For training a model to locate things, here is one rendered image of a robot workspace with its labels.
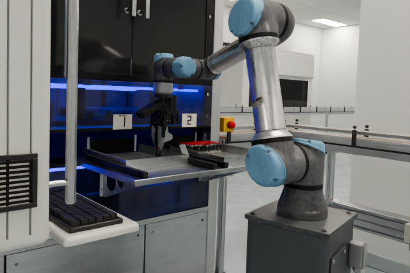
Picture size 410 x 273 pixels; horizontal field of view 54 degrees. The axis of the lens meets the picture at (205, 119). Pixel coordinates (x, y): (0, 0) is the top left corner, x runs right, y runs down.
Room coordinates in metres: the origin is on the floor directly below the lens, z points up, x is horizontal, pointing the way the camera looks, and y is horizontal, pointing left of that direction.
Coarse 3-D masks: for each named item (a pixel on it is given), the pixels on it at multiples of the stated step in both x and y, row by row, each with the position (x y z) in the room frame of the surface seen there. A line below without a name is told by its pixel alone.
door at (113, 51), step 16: (64, 0) 1.44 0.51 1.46; (80, 0) 1.48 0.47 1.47; (96, 0) 1.52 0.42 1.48; (112, 0) 1.56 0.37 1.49; (128, 0) 1.61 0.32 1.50; (64, 16) 1.44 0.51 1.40; (80, 16) 1.48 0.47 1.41; (96, 16) 1.52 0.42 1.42; (112, 16) 1.56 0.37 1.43; (128, 16) 1.61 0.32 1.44; (80, 32) 1.48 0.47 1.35; (96, 32) 1.52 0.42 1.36; (112, 32) 1.56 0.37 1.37; (128, 32) 1.61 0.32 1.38; (80, 48) 1.48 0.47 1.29; (96, 48) 1.52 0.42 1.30; (112, 48) 1.56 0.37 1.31; (128, 48) 1.61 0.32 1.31; (80, 64) 1.48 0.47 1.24; (96, 64) 1.52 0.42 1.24; (112, 64) 1.57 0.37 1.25; (128, 64) 1.61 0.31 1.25
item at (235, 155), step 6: (222, 144) 1.83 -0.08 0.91; (174, 150) 1.67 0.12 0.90; (180, 150) 1.65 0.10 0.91; (222, 150) 1.83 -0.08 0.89; (228, 150) 1.79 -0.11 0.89; (234, 150) 1.77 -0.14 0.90; (240, 150) 1.74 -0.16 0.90; (246, 150) 1.71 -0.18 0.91; (204, 156) 1.53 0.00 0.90; (210, 156) 1.50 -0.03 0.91; (216, 156) 1.48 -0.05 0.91; (222, 156) 1.67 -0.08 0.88; (228, 156) 1.68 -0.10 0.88; (234, 156) 1.48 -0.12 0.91; (240, 156) 1.50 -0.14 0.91; (228, 162) 1.46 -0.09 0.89; (234, 162) 1.48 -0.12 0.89; (240, 162) 1.50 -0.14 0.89
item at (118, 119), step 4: (116, 116) 1.57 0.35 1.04; (120, 116) 1.58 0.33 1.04; (124, 116) 1.59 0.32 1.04; (128, 116) 1.60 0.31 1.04; (116, 120) 1.57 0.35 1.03; (120, 120) 1.58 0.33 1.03; (128, 120) 1.60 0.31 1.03; (116, 124) 1.57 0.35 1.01; (120, 124) 1.58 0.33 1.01; (128, 124) 1.60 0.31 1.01; (116, 128) 1.57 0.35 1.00; (120, 128) 1.58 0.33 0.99; (124, 128) 1.59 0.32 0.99; (128, 128) 1.60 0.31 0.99
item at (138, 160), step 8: (88, 152) 1.52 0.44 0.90; (96, 152) 1.47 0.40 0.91; (128, 152) 1.68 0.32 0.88; (136, 152) 1.69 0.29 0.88; (144, 152) 1.69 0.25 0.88; (152, 152) 1.65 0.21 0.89; (168, 152) 1.56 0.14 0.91; (176, 152) 1.52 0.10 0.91; (112, 160) 1.38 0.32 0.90; (120, 160) 1.33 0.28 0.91; (128, 160) 1.31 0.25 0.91; (136, 160) 1.33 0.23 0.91; (144, 160) 1.35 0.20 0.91; (152, 160) 1.37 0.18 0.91; (160, 160) 1.40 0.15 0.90; (168, 160) 1.42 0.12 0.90; (176, 160) 1.44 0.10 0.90; (184, 160) 1.47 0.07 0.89; (136, 168) 1.33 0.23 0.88; (144, 168) 1.35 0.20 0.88
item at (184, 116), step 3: (183, 114) 1.79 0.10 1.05; (186, 114) 1.80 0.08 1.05; (189, 114) 1.81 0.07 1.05; (192, 114) 1.82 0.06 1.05; (195, 114) 1.83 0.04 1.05; (183, 117) 1.79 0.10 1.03; (186, 117) 1.80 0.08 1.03; (192, 117) 1.82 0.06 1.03; (195, 117) 1.83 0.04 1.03; (183, 120) 1.79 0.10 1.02; (186, 120) 1.80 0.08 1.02; (192, 120) 1.82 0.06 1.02; (195, 120) 1.83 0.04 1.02; (183, 123) 1.79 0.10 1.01; (186, 123) 1.80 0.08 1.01; (189, 123) 1.81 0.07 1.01; (192, 123) 1.82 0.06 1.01; (195, 123) 1.83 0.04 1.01; (183, 126) 1.79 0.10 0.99; (186, 126) 1.80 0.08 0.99; (189, 126) 1.81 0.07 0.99; (192, 126) 1.82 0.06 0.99; (195, 126) 1.83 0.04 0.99
